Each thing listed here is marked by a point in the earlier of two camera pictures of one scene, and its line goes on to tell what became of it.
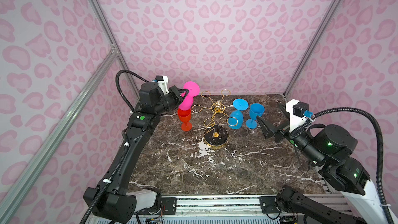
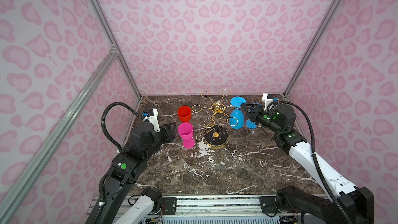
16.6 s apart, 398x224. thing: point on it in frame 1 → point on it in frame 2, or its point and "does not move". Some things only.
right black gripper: [272, 129] → [257, 110]
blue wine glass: [236, 117] does not move
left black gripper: [173, 92] → [168, 133]
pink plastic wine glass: [187, 102] → [185, 131]
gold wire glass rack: [215, 134] does not move
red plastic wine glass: [184, 115] does not move
